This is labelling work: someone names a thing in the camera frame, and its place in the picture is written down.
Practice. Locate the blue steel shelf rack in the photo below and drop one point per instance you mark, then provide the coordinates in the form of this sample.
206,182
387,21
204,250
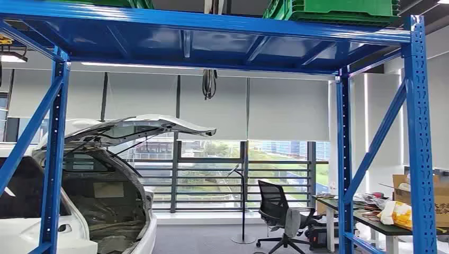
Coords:
419,140

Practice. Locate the grey roller blind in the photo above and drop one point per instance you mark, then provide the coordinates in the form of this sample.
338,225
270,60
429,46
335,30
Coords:
228,112
140,94
87,94
440,122
382,98
287,112

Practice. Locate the grey window railing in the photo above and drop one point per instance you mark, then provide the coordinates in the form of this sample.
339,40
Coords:
210,161

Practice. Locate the black floor lamp stand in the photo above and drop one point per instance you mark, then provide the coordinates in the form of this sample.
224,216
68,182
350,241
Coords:
243,210

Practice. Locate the black mesh office chair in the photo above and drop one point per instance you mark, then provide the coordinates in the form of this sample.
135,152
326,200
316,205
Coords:
272,200

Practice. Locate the long ceiling light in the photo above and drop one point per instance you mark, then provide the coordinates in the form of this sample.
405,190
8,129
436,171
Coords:
140,65

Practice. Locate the grey cloth on chair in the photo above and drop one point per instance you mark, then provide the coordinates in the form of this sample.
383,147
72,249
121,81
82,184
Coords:
292,224

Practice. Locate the black equipment case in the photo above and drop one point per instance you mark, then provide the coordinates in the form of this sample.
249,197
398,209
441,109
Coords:
322,240

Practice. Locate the black-top desk with white legs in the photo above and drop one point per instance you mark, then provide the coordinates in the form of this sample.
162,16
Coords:
386,229

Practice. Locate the yellow and white parcel bag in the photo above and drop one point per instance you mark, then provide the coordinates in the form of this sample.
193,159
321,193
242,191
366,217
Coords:
400,215

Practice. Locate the small ceiling light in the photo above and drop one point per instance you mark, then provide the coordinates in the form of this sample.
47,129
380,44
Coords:
12,58

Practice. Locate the open brown cardboard box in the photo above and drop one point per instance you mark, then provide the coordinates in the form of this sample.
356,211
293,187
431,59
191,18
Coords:
442,207

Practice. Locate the white car with open tailgate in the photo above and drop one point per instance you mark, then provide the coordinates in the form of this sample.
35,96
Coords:
21,238

